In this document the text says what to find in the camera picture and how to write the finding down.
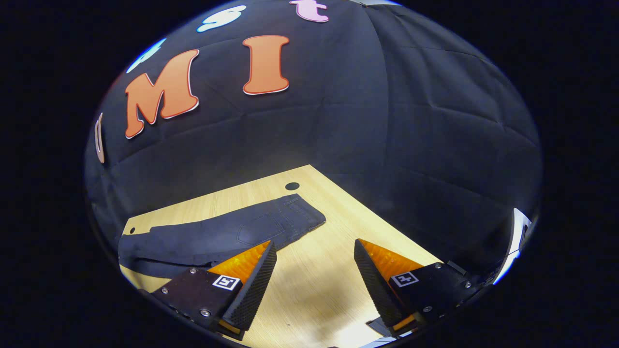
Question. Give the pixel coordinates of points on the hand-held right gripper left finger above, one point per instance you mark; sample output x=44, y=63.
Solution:
x=254, y=290

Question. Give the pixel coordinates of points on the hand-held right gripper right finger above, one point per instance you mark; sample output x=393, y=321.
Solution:
x=375, y=285

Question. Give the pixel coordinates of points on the dark jeans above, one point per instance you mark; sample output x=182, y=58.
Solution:
x=227, y=237

